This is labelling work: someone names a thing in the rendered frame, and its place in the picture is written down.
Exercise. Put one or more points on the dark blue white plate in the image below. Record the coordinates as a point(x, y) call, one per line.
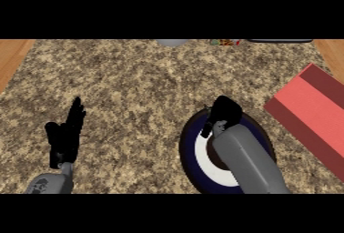
point(204, 164)

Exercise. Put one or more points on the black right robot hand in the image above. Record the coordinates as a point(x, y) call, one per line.
point(226, 110)

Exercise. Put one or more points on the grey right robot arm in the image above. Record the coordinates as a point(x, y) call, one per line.
point(248, 160)

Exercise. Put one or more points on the grey rounded object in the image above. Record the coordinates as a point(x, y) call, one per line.
point(171, 42)

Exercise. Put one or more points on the red cardboard box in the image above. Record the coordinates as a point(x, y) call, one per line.
point(310, 118)

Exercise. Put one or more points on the dark flat appliance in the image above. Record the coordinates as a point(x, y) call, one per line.
point(279, 40)

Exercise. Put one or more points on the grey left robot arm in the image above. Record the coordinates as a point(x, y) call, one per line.
point(51, 181)

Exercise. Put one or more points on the colourful small package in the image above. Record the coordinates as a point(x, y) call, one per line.
point(224, 42)

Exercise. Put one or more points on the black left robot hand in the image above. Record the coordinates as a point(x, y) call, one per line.
point(66, 136)

